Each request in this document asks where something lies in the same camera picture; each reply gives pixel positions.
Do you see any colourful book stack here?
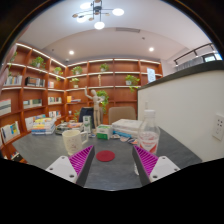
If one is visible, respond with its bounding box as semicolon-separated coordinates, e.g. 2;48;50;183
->
30;117;57;136

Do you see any clear plastic water bottle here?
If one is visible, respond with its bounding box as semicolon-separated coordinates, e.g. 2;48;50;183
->
137;109;161;155

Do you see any tall green white carton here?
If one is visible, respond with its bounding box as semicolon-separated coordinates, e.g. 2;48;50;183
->
82;115;92;135

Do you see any white mug with red drawing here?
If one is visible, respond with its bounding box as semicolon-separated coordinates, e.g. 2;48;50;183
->
61;129;89;157

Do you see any white wall socket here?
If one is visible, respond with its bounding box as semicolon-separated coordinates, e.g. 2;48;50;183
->
212;113;224;142

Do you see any wooden artist mannequin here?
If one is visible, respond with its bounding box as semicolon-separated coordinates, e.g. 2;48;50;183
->
83;85;105;129

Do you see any beige upholstered chair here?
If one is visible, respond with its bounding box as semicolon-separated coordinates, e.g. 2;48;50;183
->
107;106;138;126

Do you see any ceiling air vent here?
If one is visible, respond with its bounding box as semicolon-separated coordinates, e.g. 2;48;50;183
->
115;27;141;34

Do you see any green and white box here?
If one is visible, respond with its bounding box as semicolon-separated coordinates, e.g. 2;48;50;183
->
95;124;114;141

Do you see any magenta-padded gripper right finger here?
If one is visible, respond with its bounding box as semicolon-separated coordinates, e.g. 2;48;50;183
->
132;145;181;187

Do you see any branched ceiling lamp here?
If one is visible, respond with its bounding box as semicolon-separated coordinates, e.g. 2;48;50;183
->
71;0;126;31

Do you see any flat round red coaster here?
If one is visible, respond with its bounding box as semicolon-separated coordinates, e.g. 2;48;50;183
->
95;150;116;163

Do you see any dark office chair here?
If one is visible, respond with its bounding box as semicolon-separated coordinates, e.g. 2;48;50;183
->
78;106;95;125

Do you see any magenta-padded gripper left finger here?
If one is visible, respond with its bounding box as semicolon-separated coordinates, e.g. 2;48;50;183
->
45;145;96;188

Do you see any wooden shelf unit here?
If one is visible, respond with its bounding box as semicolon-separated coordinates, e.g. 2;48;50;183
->
0;42;164;161

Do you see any dark metal railing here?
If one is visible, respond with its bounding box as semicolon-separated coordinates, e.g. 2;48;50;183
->
173;42;221;66

